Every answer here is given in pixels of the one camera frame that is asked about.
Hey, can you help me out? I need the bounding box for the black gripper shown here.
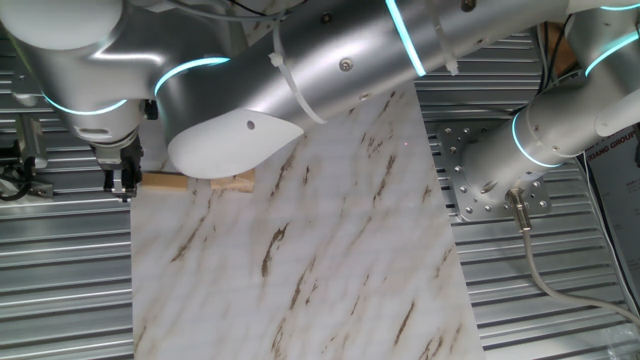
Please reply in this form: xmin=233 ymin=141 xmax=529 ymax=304
xmin=91 ymin=134 xmax=145 ymax=203

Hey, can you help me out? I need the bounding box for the light wooden Jenga block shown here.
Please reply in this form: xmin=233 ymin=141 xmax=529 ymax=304
xmin=209 ymin=175 xmax=255 ymax=195
xmin=232 ymin=168 xmax=257 ymax=187
xmin=141 ymin=172 xmax=190 ymax=193

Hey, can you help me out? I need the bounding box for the grey clamp device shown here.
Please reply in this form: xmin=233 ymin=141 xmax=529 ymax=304
xmin=0 ymin=139 xmax=55 ymax=202

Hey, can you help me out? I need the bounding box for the white marble pattern mat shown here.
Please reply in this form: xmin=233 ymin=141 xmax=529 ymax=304
xmin=128 ymin=82 xmax=486 ymax=360

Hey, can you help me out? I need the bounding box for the brown wooden board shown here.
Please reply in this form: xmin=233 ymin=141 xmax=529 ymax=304
xmin=539 ymin=22 xmax=581 ymax=76

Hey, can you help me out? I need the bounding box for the white paper with red text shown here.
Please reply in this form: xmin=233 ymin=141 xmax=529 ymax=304
xmin=584 ymin=124 xmax=640 ymax=301

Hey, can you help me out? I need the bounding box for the silver depth camera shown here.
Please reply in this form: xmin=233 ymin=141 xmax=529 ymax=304
xmin=14 ymin=115 xmax=50 ymax=171

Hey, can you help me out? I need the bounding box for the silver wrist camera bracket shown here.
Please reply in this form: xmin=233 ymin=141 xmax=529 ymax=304
xmin=9 ymin=69 xmax=45 ymax=109

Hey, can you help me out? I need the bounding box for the grey looped cable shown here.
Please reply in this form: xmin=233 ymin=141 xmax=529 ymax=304
xmin=167 ymin=0 xmax=289 ymax=24

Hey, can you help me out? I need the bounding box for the white cable tie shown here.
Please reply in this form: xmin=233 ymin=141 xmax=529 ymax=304
xmin=268 ymin=22 xmax=328 ymax=125
xmin=425 ymin=0 xmax=460 ymax=77

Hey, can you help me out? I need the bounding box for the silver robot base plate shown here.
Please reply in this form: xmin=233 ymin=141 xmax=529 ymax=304
xmin=436 ymin=122 xmax=554 ymax=223

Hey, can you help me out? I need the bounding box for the grey cable with metal connector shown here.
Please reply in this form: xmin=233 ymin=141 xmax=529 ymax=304
xmin=504 ymin=188 xmax=640 ymax=326

